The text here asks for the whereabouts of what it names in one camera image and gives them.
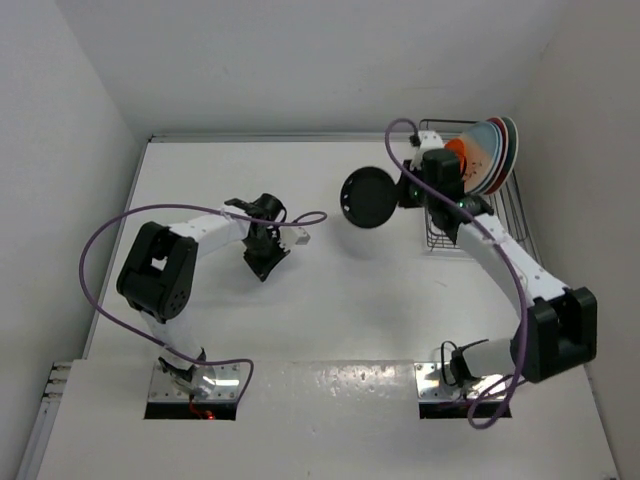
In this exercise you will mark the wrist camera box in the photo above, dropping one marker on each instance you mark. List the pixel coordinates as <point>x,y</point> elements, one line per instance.
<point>294,236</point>
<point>423,141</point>

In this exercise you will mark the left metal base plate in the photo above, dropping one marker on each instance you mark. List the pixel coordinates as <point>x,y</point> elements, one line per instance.
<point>212,384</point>

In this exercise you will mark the wire dish rack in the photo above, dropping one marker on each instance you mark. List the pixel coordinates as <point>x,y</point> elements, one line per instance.
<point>442,220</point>

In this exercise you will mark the orange plate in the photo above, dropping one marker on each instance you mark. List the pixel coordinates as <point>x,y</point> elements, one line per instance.
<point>457,146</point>

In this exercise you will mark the red teal floral plate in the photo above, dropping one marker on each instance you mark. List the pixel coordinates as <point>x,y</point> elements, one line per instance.
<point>511,157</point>
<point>504,135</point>

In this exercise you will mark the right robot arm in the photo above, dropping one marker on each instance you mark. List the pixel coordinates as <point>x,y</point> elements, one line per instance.
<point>557,328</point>

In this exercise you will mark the black plate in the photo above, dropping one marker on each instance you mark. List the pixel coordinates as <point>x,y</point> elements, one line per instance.
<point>368,197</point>

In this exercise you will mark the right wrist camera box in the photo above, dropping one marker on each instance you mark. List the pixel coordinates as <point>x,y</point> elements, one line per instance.
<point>423,141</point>

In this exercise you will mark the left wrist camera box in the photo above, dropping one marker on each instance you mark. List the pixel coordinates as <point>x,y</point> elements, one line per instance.
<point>294,236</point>

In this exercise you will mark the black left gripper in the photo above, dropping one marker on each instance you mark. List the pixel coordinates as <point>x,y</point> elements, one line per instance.
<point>262,268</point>

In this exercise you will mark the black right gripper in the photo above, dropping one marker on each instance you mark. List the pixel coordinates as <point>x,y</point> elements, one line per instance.
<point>405,199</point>

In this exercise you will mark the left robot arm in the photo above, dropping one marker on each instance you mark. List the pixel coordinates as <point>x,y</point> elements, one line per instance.
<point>157,276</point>

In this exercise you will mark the beige blue leaf plate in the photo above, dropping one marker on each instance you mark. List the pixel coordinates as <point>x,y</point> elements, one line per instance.
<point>482,147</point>

